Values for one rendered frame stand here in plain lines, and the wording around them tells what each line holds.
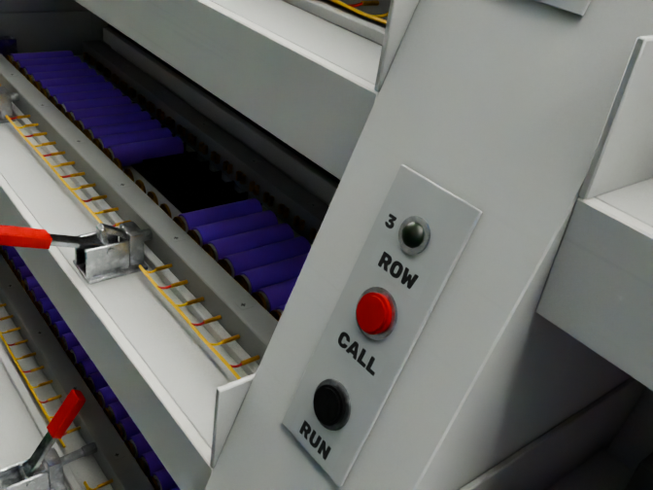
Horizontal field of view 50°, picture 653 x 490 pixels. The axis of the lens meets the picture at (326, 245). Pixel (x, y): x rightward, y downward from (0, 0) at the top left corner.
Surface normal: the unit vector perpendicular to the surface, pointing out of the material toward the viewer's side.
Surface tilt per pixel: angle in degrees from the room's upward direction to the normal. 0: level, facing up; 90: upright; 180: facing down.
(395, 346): 90
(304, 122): 109
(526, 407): 90
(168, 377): 19
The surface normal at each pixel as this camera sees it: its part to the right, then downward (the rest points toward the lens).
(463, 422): 0.62, 0.48
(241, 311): 0.15, -0.85
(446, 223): -0.69, -0.07
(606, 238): -0.78, 0.22
